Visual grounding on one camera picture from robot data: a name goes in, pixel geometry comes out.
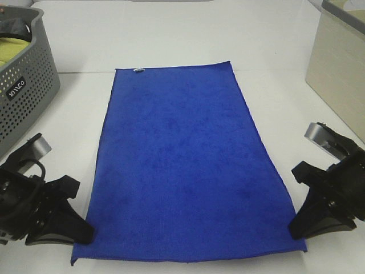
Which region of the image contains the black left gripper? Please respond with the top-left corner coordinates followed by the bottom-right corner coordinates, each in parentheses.
top-left (1, 159), bottom-right (94, 246)

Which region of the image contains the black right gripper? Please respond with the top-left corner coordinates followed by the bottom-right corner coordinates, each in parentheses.
top-left (288, 134), bottom-right (364, 239)

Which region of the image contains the blue microfiber towel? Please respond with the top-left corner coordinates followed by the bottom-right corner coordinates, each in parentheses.
top-left (71, 62), bottom-right (307, 263)

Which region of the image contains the beige storage bin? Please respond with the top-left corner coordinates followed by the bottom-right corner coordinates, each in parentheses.
top-left (305, 1), bottom-right (364, 140)

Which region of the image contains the grey perforated laundry basket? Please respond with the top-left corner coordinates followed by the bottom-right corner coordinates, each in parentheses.
top-left (1, 6), bottom-right (60, 156)

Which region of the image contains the yellow-green towel in basket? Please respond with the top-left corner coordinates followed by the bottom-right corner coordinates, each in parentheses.
top-left (0, 37), bottom-right (30, 69)

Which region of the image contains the black towel in basket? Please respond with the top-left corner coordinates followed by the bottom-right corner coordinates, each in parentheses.
top-left (1, 18), bottom-right (32, 42)

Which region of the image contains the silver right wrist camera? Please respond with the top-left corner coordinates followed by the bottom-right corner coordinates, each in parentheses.
top-left (304, 122), bottom-right (346, 160)

